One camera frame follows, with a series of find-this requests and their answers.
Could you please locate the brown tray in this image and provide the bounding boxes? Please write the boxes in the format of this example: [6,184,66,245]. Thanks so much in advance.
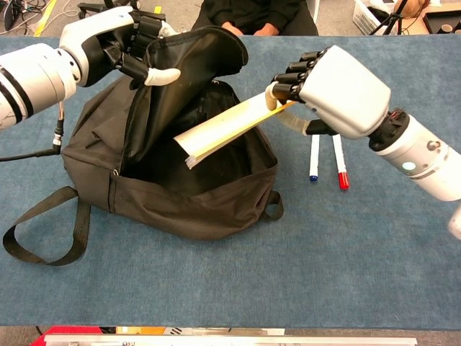
[421,9,461,36]

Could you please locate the white plastic basket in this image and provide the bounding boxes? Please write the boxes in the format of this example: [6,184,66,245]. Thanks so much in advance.
[352,0,400,36]

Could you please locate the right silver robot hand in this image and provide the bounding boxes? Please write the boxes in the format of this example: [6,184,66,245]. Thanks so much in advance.
[265,45,392,141]

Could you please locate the blue felt table mat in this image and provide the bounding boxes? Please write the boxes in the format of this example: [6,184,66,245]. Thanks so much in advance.
[0,35,461,329]

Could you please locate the blue whiteboard marker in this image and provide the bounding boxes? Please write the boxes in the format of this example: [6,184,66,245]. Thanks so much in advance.
[308,135,321,183]

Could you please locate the black fabric backpack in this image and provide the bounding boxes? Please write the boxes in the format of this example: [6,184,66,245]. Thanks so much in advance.
[2,25,285,267]

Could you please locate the white yellow Lexicon book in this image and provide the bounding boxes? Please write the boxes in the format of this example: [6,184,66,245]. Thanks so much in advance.
[173,92,298,169]

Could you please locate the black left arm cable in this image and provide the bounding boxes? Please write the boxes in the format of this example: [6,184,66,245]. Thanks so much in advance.
[0,102,66,162]

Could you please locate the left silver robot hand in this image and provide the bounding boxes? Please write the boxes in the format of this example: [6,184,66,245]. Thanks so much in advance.
[59,6,181,89]

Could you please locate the seated person in black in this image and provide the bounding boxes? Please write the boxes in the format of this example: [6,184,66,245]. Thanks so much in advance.
[190,0,320,36]

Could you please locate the black office chair base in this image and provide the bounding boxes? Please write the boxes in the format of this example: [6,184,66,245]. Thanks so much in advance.
[77,0,167,23]

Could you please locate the red box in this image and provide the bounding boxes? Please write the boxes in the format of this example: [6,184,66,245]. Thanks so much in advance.
[30,326,104,346]

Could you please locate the red whiteboard marker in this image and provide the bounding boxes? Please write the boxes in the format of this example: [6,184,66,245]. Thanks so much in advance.
[331,133,351,191]

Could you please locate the aluminium profile rail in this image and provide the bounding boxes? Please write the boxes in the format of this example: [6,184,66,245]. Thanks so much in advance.
[43,334,419,346]

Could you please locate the tangle of floor cables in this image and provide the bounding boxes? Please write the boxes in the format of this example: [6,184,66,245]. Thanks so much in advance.
[0,0,50,34]

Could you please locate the black tripod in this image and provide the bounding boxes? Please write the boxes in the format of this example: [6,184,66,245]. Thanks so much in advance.
[367,0,410,36]

